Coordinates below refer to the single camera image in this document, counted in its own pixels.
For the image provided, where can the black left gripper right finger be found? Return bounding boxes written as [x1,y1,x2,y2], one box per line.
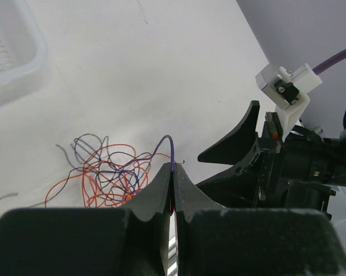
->
[172,164,346,275]

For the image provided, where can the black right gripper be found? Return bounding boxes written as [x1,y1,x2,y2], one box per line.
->
[196,101,346,219]

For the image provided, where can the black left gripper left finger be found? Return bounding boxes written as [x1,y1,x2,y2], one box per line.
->
[0,164,172,275]

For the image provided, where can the orange purple black wires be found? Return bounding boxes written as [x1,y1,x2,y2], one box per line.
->
[0,133,176,224]

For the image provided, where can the white perforated plastic basket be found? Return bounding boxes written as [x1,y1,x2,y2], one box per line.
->
[0,1,48,106]

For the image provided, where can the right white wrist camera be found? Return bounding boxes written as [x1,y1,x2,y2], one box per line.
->
[255,63,322,140]

